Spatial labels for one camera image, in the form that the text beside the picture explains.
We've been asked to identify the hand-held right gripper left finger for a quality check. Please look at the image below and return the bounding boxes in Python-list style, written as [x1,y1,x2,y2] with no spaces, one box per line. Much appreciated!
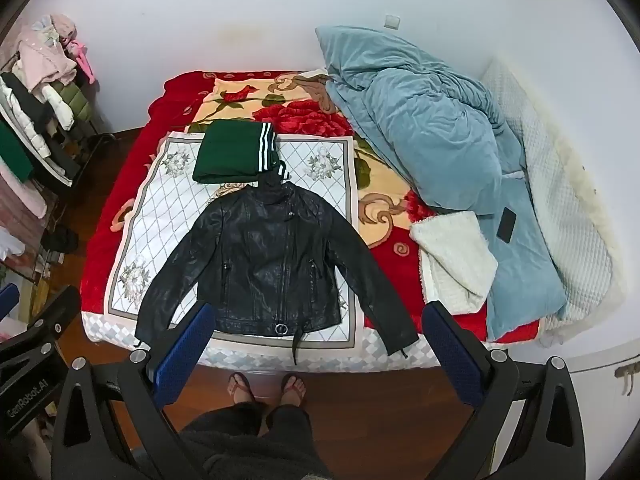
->
[51,301,217,480]

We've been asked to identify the white fleece blanket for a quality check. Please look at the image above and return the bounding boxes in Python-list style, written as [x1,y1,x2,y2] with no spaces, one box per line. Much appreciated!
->
[409,210,499,316]

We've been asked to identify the person's right foot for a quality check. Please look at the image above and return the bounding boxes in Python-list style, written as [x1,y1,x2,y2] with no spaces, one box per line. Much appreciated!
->
[280,374,307,409]

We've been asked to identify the person's left foot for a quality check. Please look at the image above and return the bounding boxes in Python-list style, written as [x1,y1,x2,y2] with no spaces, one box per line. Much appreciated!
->
[226,372,257,407]

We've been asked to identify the white puffer jacket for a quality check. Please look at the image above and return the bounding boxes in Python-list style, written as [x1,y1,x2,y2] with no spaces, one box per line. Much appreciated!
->
[0,72,76,181]

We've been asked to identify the white quilted bedspread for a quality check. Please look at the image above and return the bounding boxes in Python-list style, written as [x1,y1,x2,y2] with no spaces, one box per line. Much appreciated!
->
[480,57,628,346]

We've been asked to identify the black leather jacket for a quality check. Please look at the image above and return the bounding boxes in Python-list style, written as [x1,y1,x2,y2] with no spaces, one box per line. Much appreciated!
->
[134,167,420,367]

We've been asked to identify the pale pink fuzzy garment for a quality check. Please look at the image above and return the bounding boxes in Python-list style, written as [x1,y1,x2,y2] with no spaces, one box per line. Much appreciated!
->
[17,14,78,93]

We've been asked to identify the green hanging garment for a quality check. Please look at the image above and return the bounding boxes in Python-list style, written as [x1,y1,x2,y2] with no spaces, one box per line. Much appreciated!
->
[0,122,32,184]

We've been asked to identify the person's dark clothing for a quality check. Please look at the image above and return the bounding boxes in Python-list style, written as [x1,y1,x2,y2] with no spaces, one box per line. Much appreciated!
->
[180,401,334,480]

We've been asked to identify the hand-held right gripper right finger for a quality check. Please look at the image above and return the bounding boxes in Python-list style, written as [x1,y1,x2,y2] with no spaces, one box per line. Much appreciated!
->
[421,301,587,480]

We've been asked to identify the black phone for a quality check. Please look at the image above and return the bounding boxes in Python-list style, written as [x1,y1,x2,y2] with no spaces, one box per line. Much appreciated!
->
[496,206,518,242]

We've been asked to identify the brown hook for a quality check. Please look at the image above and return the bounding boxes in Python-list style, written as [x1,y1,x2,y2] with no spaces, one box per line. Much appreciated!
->
[615,362,640,397]

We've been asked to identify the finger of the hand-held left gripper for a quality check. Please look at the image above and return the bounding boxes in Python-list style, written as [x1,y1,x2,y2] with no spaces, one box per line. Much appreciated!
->
[0,283,21,322]
[27,285,82,346]

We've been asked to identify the light blue duvet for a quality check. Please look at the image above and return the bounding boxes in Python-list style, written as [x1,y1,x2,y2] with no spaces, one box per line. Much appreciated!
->
[315,25,568,341]

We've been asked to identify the green garment with white stripes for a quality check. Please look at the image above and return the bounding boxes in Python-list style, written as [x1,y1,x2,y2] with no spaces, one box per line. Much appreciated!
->
[192,121,291,184]

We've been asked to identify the dark shoes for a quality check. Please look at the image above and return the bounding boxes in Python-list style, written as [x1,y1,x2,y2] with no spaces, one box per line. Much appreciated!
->
[42,225,79,256]

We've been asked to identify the white floral patterned mat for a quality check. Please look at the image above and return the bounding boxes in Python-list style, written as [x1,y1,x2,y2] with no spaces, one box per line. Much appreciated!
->
[82,130,446,373]

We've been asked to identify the red floral blanket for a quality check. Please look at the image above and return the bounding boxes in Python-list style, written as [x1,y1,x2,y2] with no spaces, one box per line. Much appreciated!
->
[82,70,543,356]

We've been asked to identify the person's foot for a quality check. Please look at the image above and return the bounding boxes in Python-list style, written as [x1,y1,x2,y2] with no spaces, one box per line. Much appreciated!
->
[280,374,307,409]
[226,372,257,407]

